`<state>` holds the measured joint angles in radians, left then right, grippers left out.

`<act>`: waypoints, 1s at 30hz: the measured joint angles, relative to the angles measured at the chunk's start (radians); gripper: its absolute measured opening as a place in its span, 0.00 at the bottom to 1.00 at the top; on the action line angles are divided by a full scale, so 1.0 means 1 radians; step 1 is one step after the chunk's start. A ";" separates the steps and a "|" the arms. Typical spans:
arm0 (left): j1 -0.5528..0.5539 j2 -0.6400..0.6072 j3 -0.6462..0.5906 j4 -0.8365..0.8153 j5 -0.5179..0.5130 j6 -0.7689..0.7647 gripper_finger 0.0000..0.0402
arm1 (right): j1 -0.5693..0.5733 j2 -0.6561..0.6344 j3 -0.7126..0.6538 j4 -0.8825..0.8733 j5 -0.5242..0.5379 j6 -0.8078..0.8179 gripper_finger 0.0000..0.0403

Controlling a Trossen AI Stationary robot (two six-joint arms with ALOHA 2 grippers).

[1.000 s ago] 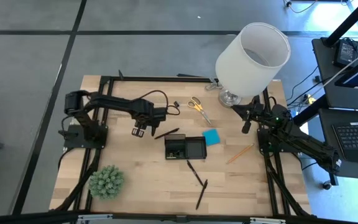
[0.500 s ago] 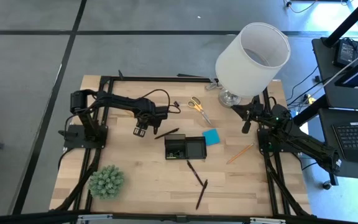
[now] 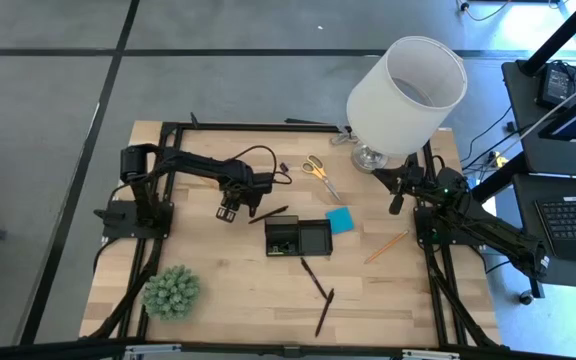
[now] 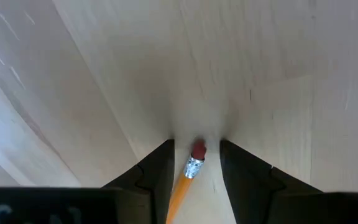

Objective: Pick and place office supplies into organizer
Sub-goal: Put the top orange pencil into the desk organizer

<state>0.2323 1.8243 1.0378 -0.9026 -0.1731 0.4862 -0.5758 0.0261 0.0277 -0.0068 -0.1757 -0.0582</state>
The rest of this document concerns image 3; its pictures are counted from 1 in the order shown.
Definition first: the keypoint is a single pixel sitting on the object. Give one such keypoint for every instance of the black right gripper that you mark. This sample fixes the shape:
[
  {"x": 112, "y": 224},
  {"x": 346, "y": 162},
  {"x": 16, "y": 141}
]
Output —
[{"x": 412, "y": 177}]

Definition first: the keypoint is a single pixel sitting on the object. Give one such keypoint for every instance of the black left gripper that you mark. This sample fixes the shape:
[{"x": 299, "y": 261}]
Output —
[{"x": 250, "y": 182}]

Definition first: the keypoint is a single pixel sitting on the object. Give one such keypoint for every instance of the black pen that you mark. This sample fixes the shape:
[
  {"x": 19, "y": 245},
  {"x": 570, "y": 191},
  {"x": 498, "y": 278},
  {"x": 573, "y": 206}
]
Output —
[
  {"x": 325, "y": 312},
  {"x": 268, "y": 214},
  {"x": 314, "y": 278}
]

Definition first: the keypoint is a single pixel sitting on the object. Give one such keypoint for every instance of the blue sticky note pad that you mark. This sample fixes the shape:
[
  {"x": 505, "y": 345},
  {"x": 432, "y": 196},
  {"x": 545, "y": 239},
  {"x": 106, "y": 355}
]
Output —
[{"x": 339, "y": 220}]

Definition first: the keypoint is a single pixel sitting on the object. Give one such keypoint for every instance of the black mesh desk organizer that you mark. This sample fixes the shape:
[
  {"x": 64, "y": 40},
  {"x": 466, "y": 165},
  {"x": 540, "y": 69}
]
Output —
[{"x": 315, "y": 237}]

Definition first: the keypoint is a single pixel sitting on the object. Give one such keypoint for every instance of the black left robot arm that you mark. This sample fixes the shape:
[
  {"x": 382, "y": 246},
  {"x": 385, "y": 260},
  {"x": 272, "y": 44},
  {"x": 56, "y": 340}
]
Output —
[{"x": 193, "y": 162}]

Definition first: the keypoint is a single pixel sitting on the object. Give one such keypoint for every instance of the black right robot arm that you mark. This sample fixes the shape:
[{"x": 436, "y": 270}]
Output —
[{"x": 493, "y": 230}]

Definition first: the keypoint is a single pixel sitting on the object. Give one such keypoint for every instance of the yellow pencil pink eraser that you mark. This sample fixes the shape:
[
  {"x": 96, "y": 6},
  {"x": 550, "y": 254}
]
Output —
[{"x": 387, "y": 246}]

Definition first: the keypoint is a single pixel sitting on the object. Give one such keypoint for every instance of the white shade silver table lamp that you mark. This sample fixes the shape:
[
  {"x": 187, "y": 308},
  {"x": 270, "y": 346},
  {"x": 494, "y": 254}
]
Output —
[{"x": 403, "y": 110}]

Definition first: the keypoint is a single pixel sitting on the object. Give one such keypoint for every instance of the small black binder clip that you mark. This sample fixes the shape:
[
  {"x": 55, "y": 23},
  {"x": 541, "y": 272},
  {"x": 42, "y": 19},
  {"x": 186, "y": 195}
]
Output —
[{"x": 284, "y": 167}]

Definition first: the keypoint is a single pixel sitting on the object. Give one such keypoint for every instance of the green artificial plant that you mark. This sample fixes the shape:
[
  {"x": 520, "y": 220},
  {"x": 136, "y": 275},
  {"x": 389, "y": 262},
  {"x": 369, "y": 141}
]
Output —
[{"x": 170, "y": 292}]

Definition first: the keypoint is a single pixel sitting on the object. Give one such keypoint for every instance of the black diagonal stand beam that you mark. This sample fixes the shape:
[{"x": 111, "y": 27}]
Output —
[{"x": 498, "y": 180}]

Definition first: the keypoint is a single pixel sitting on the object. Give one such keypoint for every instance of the yellow power plug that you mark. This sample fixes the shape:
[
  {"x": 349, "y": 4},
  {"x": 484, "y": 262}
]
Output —
[{"x": 499, "y": 160}]

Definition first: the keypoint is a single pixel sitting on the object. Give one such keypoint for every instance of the black desk with monitor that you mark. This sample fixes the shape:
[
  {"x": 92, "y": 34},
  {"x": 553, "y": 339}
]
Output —
[{"x": 523, "y": 100}]

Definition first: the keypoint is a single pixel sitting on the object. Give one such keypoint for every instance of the white diagonal rod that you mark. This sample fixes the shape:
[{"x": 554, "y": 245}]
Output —
[{"x": 558, "y": 108}]

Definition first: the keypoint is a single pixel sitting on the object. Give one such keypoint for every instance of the black caster wheel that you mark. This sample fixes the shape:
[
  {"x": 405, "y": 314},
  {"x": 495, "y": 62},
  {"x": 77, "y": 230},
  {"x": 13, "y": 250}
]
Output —
[{"x": 526, "y": 298}]

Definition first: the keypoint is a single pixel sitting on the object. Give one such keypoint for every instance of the black keyboard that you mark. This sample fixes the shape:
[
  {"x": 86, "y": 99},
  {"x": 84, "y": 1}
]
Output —
[{"x": 575, "y": 220}]

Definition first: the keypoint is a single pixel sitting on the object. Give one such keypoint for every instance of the black power adapter box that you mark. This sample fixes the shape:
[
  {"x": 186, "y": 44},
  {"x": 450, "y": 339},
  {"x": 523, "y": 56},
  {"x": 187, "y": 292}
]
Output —
[{"x": 555, "y": 82}]

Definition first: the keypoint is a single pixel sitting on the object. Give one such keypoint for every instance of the black desk with keyboard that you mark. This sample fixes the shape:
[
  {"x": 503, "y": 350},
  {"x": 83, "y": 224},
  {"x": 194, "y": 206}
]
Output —
[{"x": 568, "y": 275}]

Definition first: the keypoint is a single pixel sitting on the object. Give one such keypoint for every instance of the black diagonal stand pole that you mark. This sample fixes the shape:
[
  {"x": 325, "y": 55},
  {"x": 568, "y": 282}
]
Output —
[{"x": 563, "y": 35}]

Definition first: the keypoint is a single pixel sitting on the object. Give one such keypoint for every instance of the black rig crossbar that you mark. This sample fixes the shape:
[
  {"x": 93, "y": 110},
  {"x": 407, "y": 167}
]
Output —
[{"x": 43, "y": 350}]

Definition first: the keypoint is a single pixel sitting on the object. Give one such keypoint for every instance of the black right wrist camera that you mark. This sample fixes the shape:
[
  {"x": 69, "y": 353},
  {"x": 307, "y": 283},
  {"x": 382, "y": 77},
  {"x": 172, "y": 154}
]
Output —
[{"x": 396, "y": 205}]

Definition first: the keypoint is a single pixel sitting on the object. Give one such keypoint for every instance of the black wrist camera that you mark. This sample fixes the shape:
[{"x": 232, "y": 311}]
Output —
[
  {"x": 255, "y": 206},
  {"x": 396, "y": 205}
]

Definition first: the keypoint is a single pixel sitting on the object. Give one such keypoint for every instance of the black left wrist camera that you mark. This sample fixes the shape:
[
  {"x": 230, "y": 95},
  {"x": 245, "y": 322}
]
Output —
[{"x": 255, "y": 206}]

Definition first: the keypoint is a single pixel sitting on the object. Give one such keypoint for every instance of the silver metal bracket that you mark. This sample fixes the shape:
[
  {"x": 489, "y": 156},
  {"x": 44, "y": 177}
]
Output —
[
  {"x": 430, "y": 354},
  {"x": 153, "y": 351}
]

